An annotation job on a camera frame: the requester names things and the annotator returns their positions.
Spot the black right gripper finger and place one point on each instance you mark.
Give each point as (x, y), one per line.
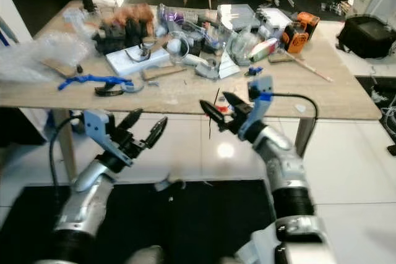
(215, 115)
(234, 103)

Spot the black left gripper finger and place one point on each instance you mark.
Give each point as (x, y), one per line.
(132, 120)
(158, 133)

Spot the thin black stick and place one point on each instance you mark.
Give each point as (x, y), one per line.
(210, 133)

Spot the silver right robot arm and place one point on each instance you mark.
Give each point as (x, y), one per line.
(288, 171)

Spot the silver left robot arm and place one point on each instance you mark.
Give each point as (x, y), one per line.
(83, 205)

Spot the white triangular packaging piece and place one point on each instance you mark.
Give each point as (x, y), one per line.
(228, 69)

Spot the small blue plastic part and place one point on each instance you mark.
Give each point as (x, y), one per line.
(252, 71)

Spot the black crumpled wrapper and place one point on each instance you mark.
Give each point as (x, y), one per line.
(108, 90)

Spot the white flat box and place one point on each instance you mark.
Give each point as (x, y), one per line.
(120, 63)

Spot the green red plastic bottle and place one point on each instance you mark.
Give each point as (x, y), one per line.
(263, 49)

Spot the small white plastic shard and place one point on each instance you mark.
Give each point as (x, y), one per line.
(301, 108)

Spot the long wooden stick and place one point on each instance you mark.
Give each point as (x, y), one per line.
(309, 68)

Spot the clear plastic storage box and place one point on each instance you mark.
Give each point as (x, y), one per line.
(235, 15)

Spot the flat wooden board piece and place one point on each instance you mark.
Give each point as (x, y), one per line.
(59, 67)

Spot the black floor mat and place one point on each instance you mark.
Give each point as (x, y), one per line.
(192, 227)

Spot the clear bubble wrap sheet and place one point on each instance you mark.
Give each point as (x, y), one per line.
(46, 51)

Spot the black fabric bag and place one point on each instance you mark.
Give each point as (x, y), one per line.
(368, 35)

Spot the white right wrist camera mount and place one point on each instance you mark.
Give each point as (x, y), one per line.
(262, 94)

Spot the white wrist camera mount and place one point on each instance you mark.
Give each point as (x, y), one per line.
(97, 125)
(262, 94)

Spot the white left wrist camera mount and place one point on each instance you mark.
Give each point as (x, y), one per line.
(97, 125)

